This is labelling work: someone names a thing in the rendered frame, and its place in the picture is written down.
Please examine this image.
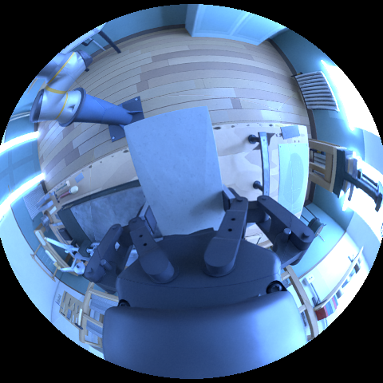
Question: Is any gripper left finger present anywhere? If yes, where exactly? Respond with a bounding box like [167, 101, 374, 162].
[82, 204, 177, 285]

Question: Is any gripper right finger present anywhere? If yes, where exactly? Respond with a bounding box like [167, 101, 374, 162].
[202, 187, 318, 278]

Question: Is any grey board strip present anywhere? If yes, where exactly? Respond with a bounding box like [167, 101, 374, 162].
[123, 105, 229, 238]

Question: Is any white jointed lamp arm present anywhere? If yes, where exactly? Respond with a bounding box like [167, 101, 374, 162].
[41, 235, 101, 274]

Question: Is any dark shear body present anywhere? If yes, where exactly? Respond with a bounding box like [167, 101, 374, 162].
[56, 179, 151, 245]

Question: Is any grey metal bar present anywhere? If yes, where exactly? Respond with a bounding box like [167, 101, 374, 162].
[257, 131, 272, 196]

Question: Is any pale cutting mat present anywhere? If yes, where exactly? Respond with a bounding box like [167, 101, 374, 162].
[276, 142, 310, 218]

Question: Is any wooden rack with papers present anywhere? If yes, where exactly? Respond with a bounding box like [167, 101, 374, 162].
[57, 282, 120, 349]

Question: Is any wooden shelf unit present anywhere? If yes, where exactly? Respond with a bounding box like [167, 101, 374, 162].
[307, 139, 342, 194]

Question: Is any wooden bookshelf with books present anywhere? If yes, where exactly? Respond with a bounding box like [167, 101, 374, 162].
[286, 247, 365, 342]

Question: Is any dark press machine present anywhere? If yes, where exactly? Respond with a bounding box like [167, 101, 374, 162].
[334, 148, 383, 212]

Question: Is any window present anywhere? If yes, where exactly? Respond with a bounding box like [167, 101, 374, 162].
[0, 131, 45, 211]

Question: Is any dark legged table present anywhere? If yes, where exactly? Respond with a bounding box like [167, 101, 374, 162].
[80, 30, 122, 55]

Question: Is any white door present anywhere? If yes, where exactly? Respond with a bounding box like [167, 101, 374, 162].
[184, 4, 289, 46]

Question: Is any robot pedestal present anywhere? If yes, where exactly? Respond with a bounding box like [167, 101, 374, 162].
[64, 88, 145, 142]

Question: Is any white wall radiator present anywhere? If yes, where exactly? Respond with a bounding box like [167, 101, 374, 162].
[294, 70, 340, 113]

